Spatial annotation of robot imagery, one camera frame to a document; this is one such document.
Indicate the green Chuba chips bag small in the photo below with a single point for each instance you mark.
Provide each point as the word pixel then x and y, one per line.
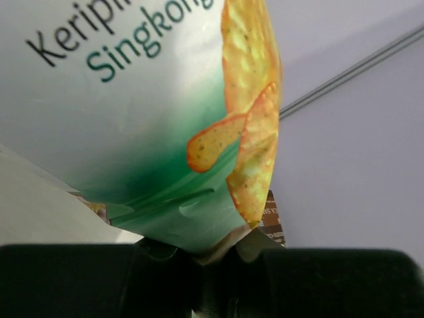
pixel 162 116

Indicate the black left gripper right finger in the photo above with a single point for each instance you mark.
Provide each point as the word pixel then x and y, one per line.
pixel 316 283

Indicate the right aluminium frame post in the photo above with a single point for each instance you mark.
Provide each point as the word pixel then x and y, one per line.
pixel 360 67

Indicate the white two-tier wooden shelf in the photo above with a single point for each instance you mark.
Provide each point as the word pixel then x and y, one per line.
pixel 37 208

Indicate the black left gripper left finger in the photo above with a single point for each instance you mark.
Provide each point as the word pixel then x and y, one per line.
pixel 98 280

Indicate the brown Kettle sea salt bag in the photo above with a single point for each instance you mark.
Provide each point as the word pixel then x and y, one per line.
pixel 270 232

